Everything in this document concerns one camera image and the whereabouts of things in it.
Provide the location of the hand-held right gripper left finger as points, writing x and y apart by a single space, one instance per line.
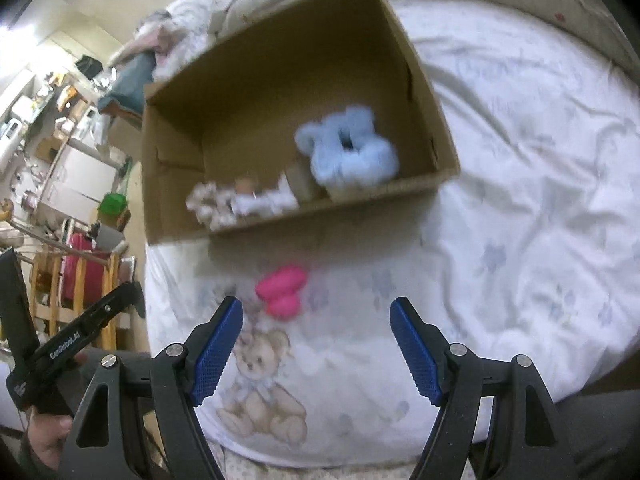
217 355

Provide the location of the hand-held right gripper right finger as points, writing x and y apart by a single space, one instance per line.
415 355

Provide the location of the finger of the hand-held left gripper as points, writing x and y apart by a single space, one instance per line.
120 297

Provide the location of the pink rubber toy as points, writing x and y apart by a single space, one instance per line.
282 290

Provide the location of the beige floral scrunchie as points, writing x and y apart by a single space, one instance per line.
210 205

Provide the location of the orange sponge block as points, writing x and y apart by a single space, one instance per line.
245 185

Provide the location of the brown cardboard box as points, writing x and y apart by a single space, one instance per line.
280 85

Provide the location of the person's left hand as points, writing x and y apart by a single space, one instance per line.
45 437

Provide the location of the pink suitcase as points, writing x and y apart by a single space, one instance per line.
75 270

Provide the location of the grey bin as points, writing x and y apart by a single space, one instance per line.
107 236

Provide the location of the yellow wooden chair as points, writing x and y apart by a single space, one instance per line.
45 285

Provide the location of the white cabinet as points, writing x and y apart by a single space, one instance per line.
82 177

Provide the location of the white floral bed sheet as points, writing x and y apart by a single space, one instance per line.
500 185

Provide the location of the teal pillow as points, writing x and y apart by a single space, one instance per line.
127 85

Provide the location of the black hanging clothing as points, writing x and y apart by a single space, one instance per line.
90 65

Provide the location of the pink blanket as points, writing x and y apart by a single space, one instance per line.
150 35

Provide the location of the cluttered wall shelf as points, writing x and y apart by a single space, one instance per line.
50 100

